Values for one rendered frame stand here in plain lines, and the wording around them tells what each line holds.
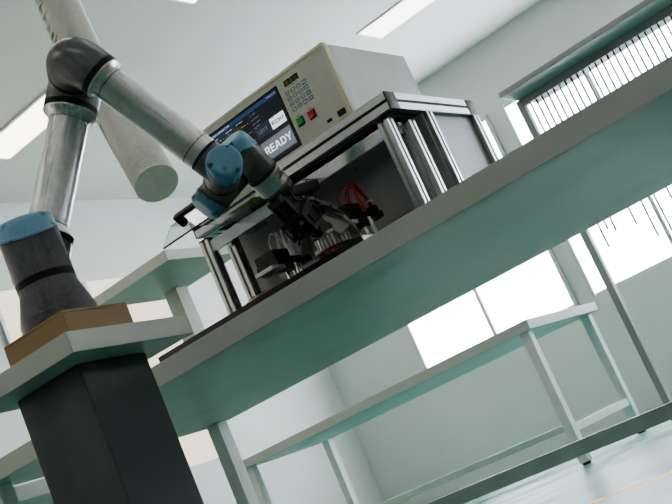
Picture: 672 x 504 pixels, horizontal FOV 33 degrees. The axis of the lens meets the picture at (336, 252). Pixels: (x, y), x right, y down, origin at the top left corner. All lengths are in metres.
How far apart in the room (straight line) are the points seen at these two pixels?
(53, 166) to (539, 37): 7.28
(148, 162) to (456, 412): 6.29
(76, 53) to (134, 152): 1.71
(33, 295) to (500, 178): 0.89
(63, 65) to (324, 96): 0.68
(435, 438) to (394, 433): 0.42
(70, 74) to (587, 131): 1.04
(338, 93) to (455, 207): 0.70
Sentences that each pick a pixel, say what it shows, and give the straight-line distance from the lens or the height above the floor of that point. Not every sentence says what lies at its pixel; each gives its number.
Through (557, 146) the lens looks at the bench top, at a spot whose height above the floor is 0.71.
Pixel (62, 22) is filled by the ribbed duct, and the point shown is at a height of 2.36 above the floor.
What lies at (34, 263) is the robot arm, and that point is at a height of 0.93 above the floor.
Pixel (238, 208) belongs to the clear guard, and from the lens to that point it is 2.81.
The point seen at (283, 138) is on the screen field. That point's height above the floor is 1.17.
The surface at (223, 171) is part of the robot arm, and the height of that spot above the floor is 0.98.
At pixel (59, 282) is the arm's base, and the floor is 0.88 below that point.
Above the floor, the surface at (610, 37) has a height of 1.90.
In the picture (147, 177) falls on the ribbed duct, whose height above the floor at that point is 1.59.
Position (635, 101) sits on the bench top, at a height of 0.71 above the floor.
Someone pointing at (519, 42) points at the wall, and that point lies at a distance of 9.46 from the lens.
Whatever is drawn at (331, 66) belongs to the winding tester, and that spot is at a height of 1.25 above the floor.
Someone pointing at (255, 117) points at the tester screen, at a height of 1.26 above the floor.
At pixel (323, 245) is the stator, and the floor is 0.83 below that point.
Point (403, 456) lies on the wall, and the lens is 10.24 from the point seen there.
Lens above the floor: 0.30
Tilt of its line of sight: 12 degrees up
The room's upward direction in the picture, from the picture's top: 24 degrees counter-clockwise
